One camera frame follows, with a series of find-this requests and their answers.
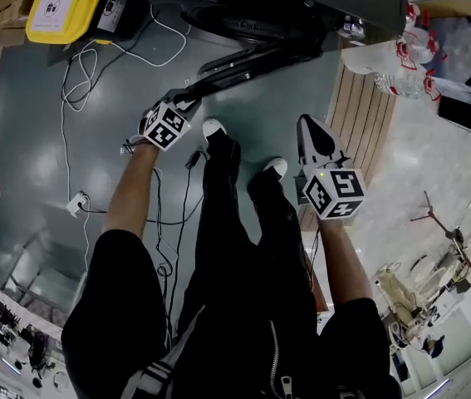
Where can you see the person's left white shoe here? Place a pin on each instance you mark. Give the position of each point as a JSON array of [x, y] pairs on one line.
[[212, 126]]

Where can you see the person's black clothed body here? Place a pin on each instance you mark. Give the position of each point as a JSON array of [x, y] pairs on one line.
[[239, 306]]

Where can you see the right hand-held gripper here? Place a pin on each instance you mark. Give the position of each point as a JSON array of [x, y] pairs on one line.
[[335, 193]]

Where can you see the black bin with yellow lid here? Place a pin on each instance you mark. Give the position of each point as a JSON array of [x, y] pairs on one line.
[[65, 6]]

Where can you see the person's right white shoe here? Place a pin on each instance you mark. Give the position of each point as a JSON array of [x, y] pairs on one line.
[[276, 165]]

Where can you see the person's left forearm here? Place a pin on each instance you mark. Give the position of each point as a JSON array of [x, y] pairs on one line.
[[131, 193]]

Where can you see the brown cardboard sheet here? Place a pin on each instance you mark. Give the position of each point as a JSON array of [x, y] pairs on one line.
[[451, 6]]

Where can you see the metal table frame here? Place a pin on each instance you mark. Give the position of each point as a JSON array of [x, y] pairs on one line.
[[40, 272]]

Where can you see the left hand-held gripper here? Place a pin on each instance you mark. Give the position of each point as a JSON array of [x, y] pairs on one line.
[[164, 125]]

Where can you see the brown tripod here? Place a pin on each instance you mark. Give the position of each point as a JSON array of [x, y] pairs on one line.
[[459, 243]]

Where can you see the white power strip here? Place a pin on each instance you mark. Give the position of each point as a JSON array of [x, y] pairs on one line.
[[77, 204]]

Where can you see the person's right forearm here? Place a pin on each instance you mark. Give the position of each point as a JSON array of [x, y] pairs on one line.
[[343, 260]]

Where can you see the clear ribbed plastic bottle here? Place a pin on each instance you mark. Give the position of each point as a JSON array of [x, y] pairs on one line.
[[401, 85]]

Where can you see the person's white shoe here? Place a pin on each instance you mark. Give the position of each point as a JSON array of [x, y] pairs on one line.
[[212, 126], [276, 165]]

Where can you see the clear red-labelled plastic bottle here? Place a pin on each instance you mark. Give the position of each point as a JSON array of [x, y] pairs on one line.
[[413, 15], [422, 50]]

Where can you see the black power adapter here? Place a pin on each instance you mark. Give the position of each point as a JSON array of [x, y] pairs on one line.
[[194, 159]]

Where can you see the clear plastic storage box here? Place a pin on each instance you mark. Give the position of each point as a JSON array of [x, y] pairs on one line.
[[459, 56]]

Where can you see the wooden slat board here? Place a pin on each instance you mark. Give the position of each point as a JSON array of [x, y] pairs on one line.
[[359, 110]]

